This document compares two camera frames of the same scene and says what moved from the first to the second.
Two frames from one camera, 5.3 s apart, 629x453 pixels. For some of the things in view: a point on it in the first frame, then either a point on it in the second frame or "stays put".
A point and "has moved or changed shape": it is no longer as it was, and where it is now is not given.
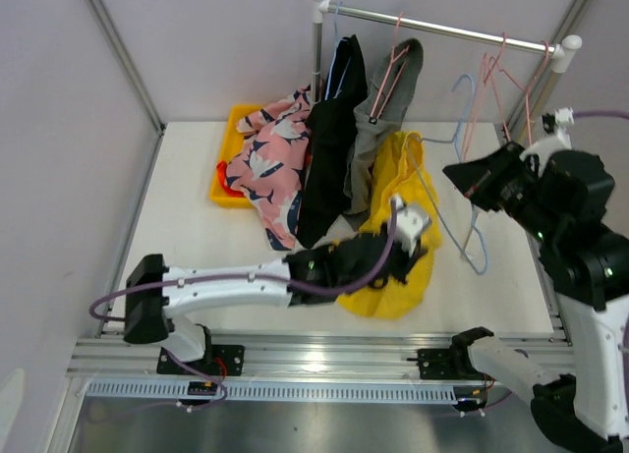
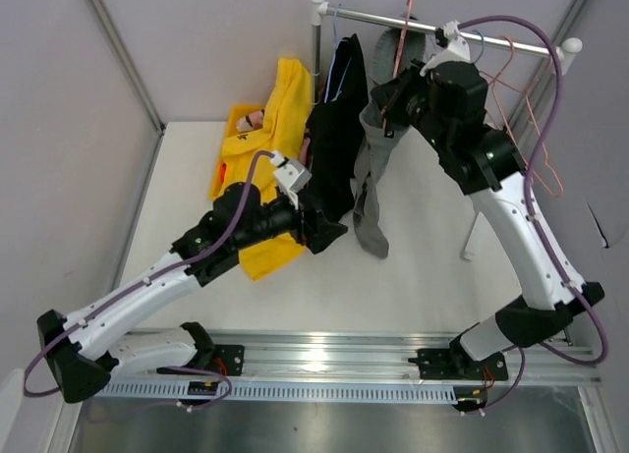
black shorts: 332,125 stays put
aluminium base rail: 328,367 stays put
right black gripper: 475,178 -> 394,92
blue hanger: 335,52 stays put
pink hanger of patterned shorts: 482,80 has moved or changed shape
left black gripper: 407,260 -> 321,233
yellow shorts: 401,171 -> 283,132
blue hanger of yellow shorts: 457,144 -> 482,45
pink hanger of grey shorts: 373,119 has moved or changed shape
